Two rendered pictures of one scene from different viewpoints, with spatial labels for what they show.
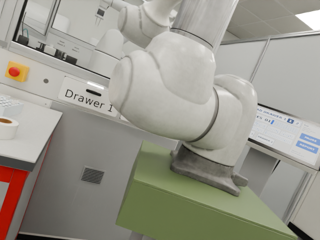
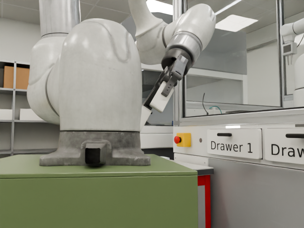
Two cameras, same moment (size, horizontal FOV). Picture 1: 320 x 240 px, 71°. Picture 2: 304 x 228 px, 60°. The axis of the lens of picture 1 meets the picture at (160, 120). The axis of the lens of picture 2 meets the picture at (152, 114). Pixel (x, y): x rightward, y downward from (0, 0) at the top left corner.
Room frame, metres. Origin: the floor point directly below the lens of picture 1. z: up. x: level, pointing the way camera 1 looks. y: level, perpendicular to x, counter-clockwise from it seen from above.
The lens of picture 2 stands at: (0.66, -0.69, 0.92)
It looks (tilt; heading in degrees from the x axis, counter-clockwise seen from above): 4 degrees up; 84
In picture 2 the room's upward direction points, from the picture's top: straight up
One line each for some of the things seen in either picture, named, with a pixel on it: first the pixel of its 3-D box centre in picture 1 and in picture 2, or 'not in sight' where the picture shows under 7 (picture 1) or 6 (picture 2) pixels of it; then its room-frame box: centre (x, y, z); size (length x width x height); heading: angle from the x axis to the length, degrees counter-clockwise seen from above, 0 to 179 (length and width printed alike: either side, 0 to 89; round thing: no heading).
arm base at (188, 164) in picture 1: (210, 165); (99, 146); (0.61, -0.18, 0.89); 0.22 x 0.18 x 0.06; 90
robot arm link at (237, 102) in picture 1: (220, 116); (99, 77); (0.61, -0.15, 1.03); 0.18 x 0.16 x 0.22; 123
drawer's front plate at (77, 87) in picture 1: (91, 97); (231, 142); (1.10, 0.36, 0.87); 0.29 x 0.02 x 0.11; 111
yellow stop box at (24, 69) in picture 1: (16, 71); (182, 139); (0.97, 0.66, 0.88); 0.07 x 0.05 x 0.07; 111
